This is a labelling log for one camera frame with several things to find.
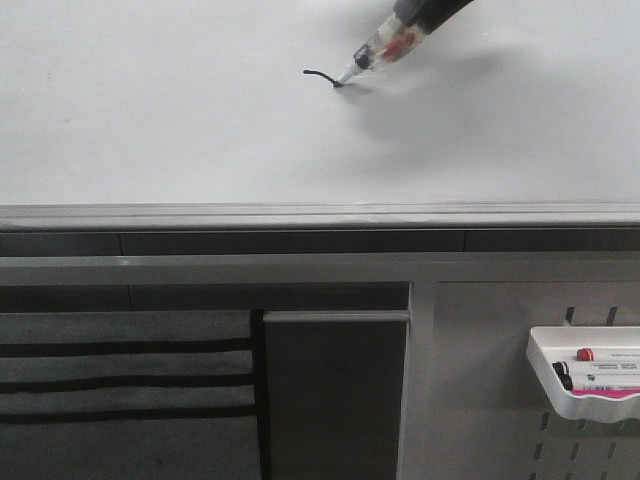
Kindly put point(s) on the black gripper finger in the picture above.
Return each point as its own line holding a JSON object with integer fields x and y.
{"x": 427, "y": 15}

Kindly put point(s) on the white taped whiteboard marker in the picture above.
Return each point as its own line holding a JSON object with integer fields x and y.
{"x": 389, "y": 43}

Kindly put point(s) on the white plastic marker tray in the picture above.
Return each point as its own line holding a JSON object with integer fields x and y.
{"x": 550, "y": 344}

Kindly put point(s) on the black capped marker pink label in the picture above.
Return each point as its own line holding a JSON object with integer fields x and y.
{"x": 610, "y": 386}

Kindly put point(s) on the white whiteboard with aluminium frame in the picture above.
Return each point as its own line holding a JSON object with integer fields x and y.
{"x": 221, "y": 113}

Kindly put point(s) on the red capped marker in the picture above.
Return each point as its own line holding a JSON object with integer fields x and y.
{"x": 590, "y": 354}

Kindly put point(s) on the grey fabric pocket organizer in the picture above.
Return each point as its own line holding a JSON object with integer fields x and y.
{"x": 128, "y": 395}

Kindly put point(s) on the grey metal upright panel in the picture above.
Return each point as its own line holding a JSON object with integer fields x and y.
{"x": 335, "y": 381}

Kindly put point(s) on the black capped marker upper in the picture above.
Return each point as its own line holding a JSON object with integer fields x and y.
{"x": 595, "y": 368}

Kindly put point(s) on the grey pegboard panel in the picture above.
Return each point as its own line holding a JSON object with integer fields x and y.
{"x": 473, "y": 407}

